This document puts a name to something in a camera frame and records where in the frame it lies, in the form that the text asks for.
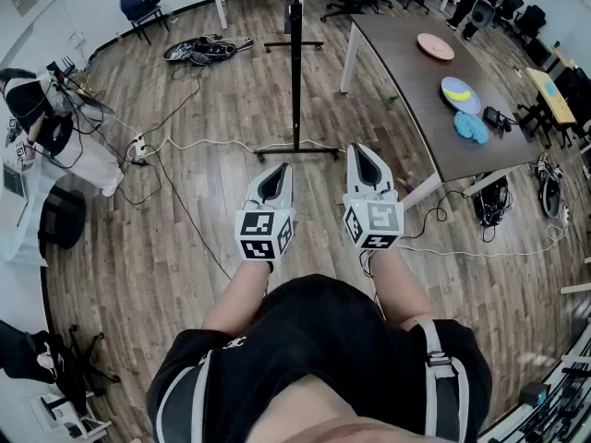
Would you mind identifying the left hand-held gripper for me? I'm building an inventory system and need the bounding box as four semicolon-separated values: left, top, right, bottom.
235;162;297;263

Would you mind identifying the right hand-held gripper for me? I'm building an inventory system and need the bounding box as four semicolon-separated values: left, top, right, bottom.
342;143;405;251

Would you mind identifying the white whiteboard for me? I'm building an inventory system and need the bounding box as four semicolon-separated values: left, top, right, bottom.
252;0;342;163

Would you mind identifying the person's right forearm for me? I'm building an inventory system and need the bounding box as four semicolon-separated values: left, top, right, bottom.
368;245;438;331

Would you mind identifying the person's left forearm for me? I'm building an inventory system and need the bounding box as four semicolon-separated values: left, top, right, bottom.
201;259;273;336

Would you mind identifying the dark brown table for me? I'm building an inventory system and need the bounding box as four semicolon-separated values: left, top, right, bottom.
340;12;546;211

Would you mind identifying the blue cloth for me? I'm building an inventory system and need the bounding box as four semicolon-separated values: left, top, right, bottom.
452;111;489;146

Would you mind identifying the light blue plate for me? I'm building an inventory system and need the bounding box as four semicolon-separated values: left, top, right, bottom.
440;76;482;116

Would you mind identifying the black bag under table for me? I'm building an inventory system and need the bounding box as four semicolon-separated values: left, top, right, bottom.
473;173;512;228

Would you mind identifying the small black monitor device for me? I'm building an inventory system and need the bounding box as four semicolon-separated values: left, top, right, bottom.
482;106;513;133

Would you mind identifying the pink plate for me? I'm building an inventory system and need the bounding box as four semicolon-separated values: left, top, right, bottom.
416;32;456;62

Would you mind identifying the person's black shirt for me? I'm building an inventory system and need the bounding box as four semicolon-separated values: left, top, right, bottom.
146;273;493;443

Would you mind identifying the yellow table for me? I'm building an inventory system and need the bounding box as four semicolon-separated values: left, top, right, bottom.
525;66;578;126

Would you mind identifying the blue chair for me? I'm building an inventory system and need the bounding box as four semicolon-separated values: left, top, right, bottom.
119;0;171;45

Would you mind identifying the black wifi router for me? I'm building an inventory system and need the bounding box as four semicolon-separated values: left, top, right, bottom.
45;55;78;82

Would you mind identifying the black swivel chair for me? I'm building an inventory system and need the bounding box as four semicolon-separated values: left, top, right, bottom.
0;318;121;414

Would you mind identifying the white floor cable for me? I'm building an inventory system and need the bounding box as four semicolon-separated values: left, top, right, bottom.
140;135;348;156

